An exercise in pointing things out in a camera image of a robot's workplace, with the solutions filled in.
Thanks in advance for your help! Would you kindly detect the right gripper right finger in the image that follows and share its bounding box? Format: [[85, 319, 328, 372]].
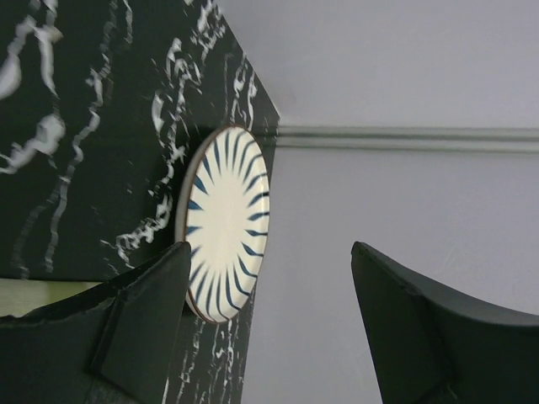
[[351, 242, 538, 403]]

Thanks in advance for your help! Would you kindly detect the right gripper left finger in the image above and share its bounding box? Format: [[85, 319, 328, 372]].
[[1, 242, 191, 403]]

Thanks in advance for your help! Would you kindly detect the white blue striped plate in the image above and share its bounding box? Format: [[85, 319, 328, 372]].
[[174, 125, 270, 323]]

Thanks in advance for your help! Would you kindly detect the green checkered cloth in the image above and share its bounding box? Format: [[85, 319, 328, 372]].
[[0, 279, 100, 317]]

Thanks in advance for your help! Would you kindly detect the right aluminium frame post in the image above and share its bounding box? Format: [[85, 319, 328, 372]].
[[276, 126, 538, 154]]

